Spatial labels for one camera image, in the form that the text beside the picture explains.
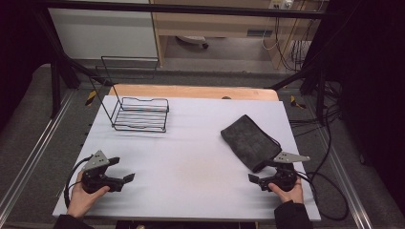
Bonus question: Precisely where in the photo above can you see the black floor cables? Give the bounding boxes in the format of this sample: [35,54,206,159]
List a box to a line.
[288,79,344,138]

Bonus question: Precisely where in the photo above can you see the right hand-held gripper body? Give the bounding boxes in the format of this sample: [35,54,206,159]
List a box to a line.
[258,151,310,193]

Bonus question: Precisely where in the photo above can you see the wooden table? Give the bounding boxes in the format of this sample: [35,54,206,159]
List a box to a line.
[108,83,280,102]

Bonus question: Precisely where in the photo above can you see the black metal frame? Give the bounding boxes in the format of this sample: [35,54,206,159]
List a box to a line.
[32,0,332,120]

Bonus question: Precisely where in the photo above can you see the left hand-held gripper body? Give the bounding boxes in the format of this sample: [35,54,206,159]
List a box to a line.
[80,150,124,195]

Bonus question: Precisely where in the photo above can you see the yellow black tape piece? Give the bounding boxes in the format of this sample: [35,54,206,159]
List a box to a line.
[84,90,97,107]
[289,94,307,110]

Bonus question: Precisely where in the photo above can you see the light wooden desk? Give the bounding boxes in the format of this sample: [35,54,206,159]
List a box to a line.
[149,0,329,70]

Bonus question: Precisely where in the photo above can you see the office chair base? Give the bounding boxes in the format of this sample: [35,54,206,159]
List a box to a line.
[175,34,210,50]

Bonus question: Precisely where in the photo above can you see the cables under desk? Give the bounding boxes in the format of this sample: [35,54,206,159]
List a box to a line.
[261,13,314,73]

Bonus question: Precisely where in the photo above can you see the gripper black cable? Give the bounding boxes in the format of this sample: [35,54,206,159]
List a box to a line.
[295,170,351,222]
[63,155,94,209]

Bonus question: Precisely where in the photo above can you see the black curtain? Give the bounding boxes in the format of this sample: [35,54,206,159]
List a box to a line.
[0,0,56,132]
[305,0,405,209]

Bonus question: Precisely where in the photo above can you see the white cabinet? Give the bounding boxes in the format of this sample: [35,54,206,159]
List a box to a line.
[48,0,160,60]

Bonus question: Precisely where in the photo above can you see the white table board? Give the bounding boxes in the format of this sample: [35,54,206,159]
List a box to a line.
[52,94,322,222]

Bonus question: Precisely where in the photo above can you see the person's right hand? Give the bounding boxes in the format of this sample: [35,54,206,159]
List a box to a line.
[267,177,305,204]

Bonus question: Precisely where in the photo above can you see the person's left hand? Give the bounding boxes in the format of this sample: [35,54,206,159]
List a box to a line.
[66,170,111,219]

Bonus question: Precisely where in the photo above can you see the white power strip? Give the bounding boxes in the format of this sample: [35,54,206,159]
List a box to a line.
[268,0,294,10]

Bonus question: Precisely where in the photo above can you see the aluminium floor rail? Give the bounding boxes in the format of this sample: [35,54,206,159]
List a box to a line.
[0,90,76,221]
[317,127,374,229]

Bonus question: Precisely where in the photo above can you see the dark grey towel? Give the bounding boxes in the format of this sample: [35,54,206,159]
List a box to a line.
[220,114,283,174]

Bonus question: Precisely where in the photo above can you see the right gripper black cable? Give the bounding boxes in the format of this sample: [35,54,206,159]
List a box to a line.
[295,170,351,222]

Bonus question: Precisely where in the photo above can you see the black wire rack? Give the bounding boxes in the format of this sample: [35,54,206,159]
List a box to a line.
[89,55,170,134]

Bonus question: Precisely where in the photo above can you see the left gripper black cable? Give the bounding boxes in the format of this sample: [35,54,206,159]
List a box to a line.
[63,155,94,209]

